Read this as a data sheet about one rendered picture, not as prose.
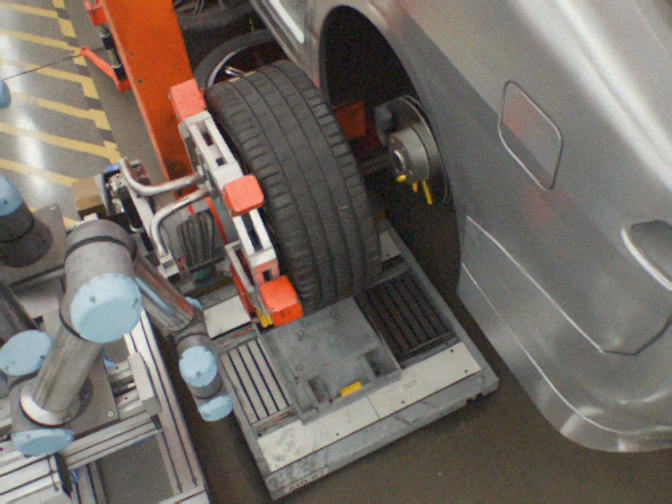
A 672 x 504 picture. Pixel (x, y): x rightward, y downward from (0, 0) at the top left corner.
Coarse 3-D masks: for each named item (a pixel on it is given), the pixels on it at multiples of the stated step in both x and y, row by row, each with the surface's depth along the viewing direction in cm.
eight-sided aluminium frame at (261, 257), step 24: (192, 120) 192; (192, 144) 216; (216, 144) 189; (192, 168) 226; (216, 168) 182; (240, 168) 182; (240, 240) 185; (264, 240) 184; (240, 264) 227; (264, 264) 185; (264, 312) 200
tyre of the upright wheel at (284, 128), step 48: (240, 96) 189; (288, 96) 186; (240, 144) 182; (288, 144) 181; (336, 144) 182; (288, 192) 179; (336, 192) 182; (288, 240) 181; (336, 240) 185; (336, 288) 197
